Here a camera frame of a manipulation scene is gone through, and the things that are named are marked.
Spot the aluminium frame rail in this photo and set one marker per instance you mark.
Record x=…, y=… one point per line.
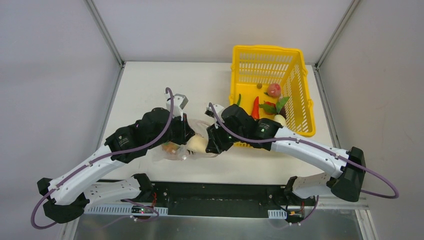
x=329, y=201

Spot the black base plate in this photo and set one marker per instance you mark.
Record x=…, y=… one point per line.
x=222, y=200

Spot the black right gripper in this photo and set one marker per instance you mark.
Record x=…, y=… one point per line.
x=214, y=139

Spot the toy pineapple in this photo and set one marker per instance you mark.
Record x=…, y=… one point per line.
x=170, y=148

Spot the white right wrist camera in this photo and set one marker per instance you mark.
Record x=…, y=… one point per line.
x=215, y=111

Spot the toy peach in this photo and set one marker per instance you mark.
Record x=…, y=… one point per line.
x=274, y=90

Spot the yellow plastic basket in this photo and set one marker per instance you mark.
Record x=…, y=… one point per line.
x=270, y=80

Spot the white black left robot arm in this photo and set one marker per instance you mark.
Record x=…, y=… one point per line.
x=67, y=197

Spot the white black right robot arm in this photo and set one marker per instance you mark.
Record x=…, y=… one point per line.
x=342, y=170

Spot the white toy radish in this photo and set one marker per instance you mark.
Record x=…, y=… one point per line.
x=277, y=110
x=197, y=144

